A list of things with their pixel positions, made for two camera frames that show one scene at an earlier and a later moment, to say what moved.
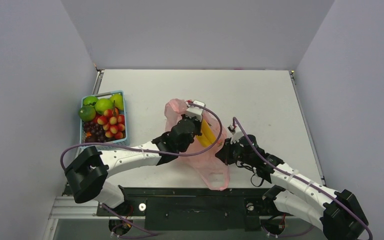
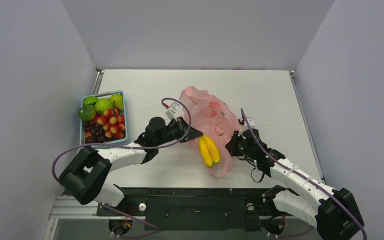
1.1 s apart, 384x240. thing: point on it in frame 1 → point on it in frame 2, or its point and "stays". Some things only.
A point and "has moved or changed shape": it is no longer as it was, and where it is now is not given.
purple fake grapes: [94, 133] stays
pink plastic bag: [202, 160] has moved or changed shape
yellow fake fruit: [208, 136] → [209, 151]
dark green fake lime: [87, 113] stays
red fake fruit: [113, 123] stays
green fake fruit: [103, 104] stays
